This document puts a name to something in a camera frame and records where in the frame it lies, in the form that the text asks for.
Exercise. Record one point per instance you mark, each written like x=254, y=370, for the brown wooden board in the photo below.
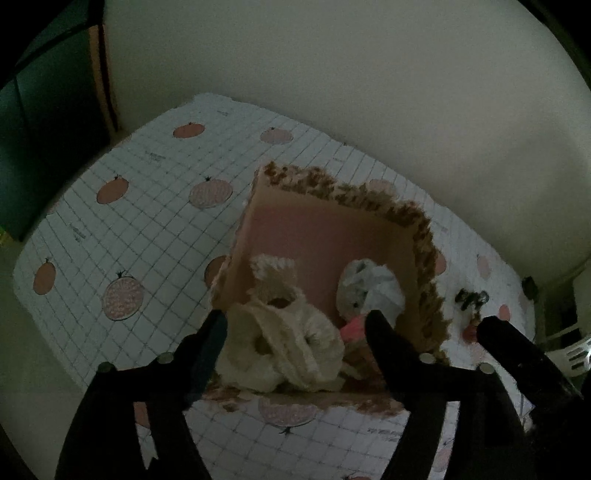
x=104, y=78

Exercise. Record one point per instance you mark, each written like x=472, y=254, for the dark green cabinet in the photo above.
x=46, y=138

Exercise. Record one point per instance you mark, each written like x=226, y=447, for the white frame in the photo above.
x=565, y=314

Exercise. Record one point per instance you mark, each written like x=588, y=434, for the floral paper box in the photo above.
x=314, y=230

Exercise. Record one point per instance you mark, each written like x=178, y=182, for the pink small object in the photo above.
x=353, y=330

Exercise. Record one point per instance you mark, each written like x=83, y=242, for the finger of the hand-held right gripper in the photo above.
x=512, y=350

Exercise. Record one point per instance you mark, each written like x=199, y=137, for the grid fruit print desktop cloth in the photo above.
x=138, y=184

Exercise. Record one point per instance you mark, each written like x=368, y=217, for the crumpled white paper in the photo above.
x=374, y=286

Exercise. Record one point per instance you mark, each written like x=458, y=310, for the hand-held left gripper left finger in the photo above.
x=210, y=350

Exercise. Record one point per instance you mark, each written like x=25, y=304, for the toy puppy figure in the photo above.
x=470, y=332

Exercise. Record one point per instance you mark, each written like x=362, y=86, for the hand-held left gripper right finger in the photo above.
x=381, y=337

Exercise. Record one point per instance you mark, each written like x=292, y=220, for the white plastic chair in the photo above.
x=577, y=353

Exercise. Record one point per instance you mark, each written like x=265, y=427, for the black wall device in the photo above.
x=529, y=287

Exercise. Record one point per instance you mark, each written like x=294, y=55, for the black crumpled wrapper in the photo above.
x=471, y=299

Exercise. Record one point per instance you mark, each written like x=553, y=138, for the cream lace cloth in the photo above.
x=286, y=332

